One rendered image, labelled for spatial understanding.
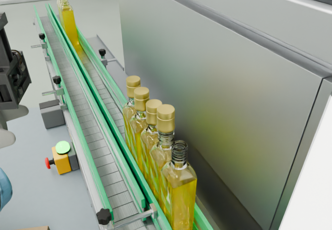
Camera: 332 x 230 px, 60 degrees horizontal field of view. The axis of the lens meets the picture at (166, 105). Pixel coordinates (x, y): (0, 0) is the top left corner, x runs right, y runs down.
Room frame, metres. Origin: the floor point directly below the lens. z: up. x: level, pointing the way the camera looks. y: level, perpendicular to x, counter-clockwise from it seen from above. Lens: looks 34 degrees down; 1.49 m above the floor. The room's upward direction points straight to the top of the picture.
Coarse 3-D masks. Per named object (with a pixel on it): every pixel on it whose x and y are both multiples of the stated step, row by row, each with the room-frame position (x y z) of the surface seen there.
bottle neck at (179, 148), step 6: (174, 144) 0.39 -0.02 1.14; (180, 144) 0.39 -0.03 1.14; (186, 144) 0.39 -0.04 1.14; (174, 150) 0.37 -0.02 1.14; (180, 150) 0.37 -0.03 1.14; (186, 150) 0.38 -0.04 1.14; (174, 156) 0.37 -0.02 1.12; (180, 156) 0.37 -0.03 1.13; (186, 156) 0.38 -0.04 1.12; (174, 162) 0.37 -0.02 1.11; (180, 162) 0.37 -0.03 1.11; (186, 162) 0.38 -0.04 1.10; (174, 168) 0.37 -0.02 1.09; (180, 168) 0.37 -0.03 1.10
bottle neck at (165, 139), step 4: (160, 132) 0.43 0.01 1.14; (172, 132) 0.43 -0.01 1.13; (160, 136) 0.42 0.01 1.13; (164, 136) 0.42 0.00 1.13; (168, 136) 0.42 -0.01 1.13; (172, 136) 0.43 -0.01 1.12; (160, 140) 0.43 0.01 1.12; (164, 140) 0.42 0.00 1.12; (168, 140) 0.42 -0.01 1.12; (172, 140) 0.43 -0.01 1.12; (160, 144) 0.43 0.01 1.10; (164, 144) 0.42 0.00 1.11; (168, 144) 0.42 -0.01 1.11; (160, 148) 0.43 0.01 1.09; (164, 148) 0.42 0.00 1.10; (168, 148) 0.42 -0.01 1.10
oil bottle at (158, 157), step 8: (152, 152) 0.43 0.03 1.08; (160, 152) 0.42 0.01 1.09; (168, 152) 0.42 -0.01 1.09; (152, 160) 0.43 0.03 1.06; (160, 160) 0.41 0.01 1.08; (168, 160) 0.41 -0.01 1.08; (152, 168) 0.43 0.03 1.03; (160, 168) 0.40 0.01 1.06; (152, 176) 0.43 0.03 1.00; (160, 176) 0.40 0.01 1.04; (152, 184) 0.44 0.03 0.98; (160, 184) 0.40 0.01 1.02; (160, 192) 0.40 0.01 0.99; (160, 200) 0.40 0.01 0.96
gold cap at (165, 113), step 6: (162, 108) 0.44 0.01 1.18; (168, 108) 0.44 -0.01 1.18; (162, 114) 0.42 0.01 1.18; (168, 114) 0.42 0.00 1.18; (174, 114) 0.43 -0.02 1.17; (162, 120) 0.42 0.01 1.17; (168, 120) 0.42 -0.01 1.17; (174, 120) 0.44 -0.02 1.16; (162, 126) 0.42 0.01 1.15; (168, 126) 0.42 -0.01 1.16; (174, 126) 0.43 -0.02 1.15; (168, 132) 0.42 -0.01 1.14
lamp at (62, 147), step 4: (60, 144) 0.70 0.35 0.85; (64, 144) 0.70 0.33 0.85; (68, 144) 0.71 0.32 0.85; (56, 148) 0.69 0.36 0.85; (60, 148) 0.69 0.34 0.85; (64, 148) 0.69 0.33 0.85; (68, 148) 0.70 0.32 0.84; (56, 152) 0.70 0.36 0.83; (60, 152) 0.69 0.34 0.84; (64, 152) 0.69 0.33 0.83; (68, 152) 0.70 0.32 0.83
